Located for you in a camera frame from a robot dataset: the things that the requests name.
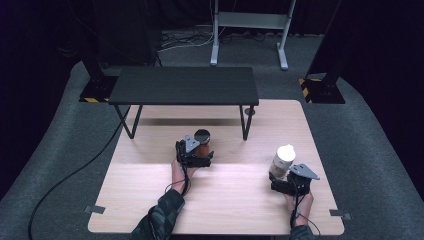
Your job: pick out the black stand with striped base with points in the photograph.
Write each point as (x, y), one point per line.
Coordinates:
(321, 90)
(98, 88)

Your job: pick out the brown jar with black lid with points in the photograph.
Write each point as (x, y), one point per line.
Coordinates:
(202, 143)

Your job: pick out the grey tape strip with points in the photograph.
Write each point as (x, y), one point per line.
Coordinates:
(340, 214)
(94, 209)

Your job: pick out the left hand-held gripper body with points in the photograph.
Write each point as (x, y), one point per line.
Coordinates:
(190, 159)

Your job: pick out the person's left hand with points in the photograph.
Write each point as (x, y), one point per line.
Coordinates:
(178, 176)

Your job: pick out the grey metal stand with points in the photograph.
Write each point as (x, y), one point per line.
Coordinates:
(250, 20)

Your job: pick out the round grey table grommet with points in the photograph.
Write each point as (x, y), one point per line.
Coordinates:
(249, 111)

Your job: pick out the person's right hand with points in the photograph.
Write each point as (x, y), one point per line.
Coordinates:
(303, 208)

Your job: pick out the black metal shelf riser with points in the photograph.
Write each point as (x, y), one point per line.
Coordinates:
(183, 86)

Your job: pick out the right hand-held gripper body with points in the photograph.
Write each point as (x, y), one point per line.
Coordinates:
(300, 185)

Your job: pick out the white cup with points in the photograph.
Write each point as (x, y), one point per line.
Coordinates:
(282, 160)

